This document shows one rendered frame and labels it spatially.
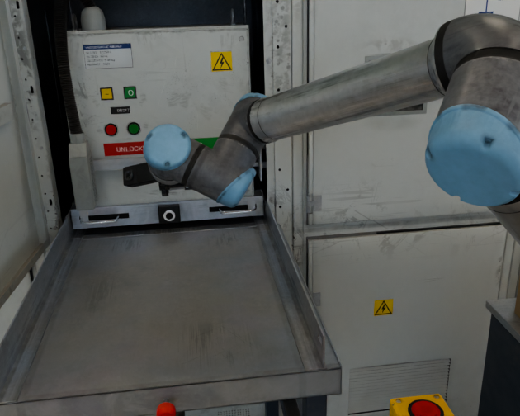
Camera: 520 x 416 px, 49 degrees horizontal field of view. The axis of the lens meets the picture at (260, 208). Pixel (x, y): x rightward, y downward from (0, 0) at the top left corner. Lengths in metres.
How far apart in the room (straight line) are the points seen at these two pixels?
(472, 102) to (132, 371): 0.72
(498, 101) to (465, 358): 1.45
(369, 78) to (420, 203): 0.86
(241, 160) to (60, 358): 0.50
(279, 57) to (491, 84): 0.90
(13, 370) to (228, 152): 0.56
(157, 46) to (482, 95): 1.02
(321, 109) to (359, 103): 0.08
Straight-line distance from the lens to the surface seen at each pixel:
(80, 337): 1.19
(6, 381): 1.12
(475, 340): 2.02
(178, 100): 1.55
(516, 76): 0.71
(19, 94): 1.56
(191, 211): 1.62
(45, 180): 1.60
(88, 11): 1.58
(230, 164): 1.10
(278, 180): 1.59
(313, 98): 0.98
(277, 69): 1.52
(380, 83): 0.88
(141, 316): 1.22
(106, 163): 1.56
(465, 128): 0.66
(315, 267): 1.69
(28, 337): 1.23
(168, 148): 1.09
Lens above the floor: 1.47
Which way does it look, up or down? 21 degrees down
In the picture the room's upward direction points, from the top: 2 degrees counter-clockwise
